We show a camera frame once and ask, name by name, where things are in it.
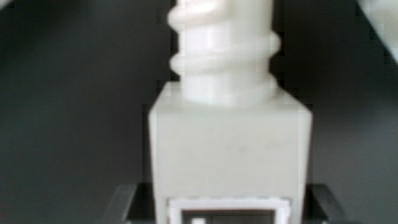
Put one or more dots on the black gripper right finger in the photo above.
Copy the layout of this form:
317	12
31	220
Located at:
324	210

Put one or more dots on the white square table top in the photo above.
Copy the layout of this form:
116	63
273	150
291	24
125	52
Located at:
381	11

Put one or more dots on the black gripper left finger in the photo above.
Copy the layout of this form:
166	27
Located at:
131	208

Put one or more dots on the white table leg front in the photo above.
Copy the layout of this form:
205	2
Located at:
230	126

